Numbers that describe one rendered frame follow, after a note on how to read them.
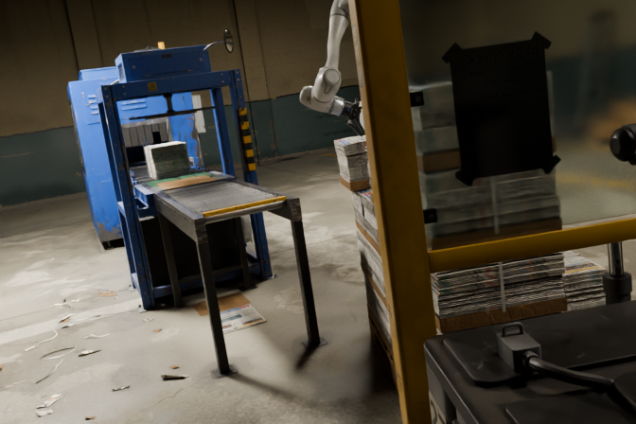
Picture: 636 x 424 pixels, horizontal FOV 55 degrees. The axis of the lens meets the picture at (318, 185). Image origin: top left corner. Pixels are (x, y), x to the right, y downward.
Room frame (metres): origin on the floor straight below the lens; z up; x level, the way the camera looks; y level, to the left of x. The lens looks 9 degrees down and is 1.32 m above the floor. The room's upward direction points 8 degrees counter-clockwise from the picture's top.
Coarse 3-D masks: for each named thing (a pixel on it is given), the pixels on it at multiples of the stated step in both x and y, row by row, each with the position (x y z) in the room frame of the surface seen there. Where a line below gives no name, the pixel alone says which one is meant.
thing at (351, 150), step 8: (360, 136) 3.06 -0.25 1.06; (336, 144) 3.01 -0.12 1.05; (344, 144) 2.83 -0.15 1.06; (352, 144) 2.81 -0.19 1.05; (360, 144) 2.81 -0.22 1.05; (344, 152) 2.80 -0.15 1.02; (352, 152) 2.81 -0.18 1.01; (360, 152) 2.81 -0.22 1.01; (344, 160) 2.88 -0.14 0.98; (352, 160) 2.81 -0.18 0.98; (360, 160) 2.81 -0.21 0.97; (344, 168) 2.91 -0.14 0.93; (352, 168) 2.81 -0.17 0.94; (360, 168) 2.82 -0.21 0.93; (344, 176) 2.95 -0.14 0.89; (352, 176) 2.82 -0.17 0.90; (360, 176) 2.82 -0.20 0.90
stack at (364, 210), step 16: (352, 192) 3.03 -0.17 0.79; (368, 192) 2.76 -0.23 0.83; (368, 208) 2.60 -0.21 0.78; (368, 224) 2.65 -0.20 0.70; (368, 256) 2.75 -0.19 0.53; (368, 272) 2.85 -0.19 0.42; (368, 288) 2.93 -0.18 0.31; (384, 288) 2.47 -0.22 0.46; (368, 304) 3.01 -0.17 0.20; (384, 320) 2.57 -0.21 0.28; (384, 336) 2.63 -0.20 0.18; (384, 352) 2.80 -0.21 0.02
